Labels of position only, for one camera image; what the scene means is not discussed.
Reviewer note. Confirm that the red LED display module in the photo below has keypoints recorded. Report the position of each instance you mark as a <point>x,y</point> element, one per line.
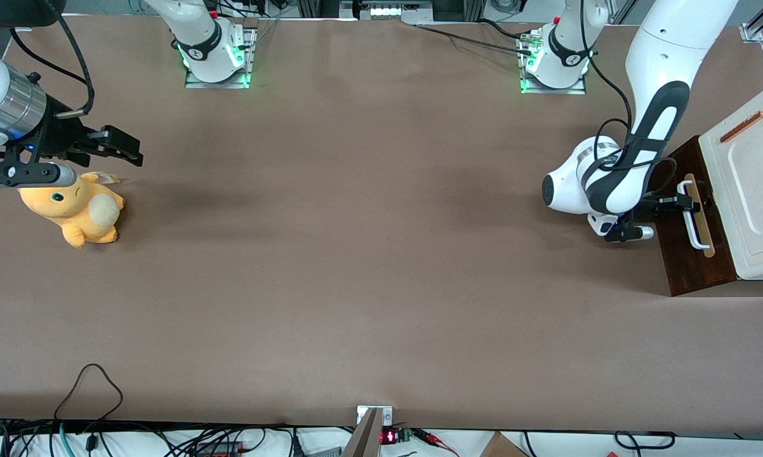
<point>389,437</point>

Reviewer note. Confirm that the silver camera mount bracket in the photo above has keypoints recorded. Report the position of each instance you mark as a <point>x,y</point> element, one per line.
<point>362,414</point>

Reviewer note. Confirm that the grey camera mount beam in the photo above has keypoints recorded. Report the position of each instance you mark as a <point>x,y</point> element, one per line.
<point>362,441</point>

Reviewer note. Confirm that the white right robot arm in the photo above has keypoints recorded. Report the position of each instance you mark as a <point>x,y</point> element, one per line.
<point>200,32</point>

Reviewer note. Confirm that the white light bar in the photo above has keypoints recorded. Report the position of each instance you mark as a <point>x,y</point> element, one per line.
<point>394,9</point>

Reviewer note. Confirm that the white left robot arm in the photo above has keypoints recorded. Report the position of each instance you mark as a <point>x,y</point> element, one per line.
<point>673,44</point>

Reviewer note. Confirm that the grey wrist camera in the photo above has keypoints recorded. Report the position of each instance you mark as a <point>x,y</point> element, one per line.
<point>32,175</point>
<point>635,233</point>

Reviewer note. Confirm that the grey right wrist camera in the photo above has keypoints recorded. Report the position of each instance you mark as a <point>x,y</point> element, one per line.
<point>32,175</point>

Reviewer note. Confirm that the dark red wood drawer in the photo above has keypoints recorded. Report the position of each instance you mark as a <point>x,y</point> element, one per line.
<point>721,266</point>

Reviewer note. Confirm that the orange plush toy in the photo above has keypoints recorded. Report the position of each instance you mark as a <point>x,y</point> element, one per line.
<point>77,216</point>

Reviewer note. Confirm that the red test leads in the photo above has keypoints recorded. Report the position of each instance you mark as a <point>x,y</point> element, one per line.
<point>435,441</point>

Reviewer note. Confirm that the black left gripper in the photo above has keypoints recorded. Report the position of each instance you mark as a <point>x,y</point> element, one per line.
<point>659,206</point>

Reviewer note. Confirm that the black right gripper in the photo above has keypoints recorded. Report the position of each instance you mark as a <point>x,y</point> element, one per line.
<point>56,134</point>

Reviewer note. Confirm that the green terminal board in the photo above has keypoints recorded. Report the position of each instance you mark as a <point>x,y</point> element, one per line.
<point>405,435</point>

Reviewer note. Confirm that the orange black device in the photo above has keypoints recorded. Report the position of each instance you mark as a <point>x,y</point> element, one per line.
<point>219,449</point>

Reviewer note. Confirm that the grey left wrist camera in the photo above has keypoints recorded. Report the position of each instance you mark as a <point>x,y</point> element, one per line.
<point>635,233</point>

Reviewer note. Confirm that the brown cardboard box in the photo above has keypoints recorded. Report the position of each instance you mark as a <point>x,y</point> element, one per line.
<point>502,446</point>

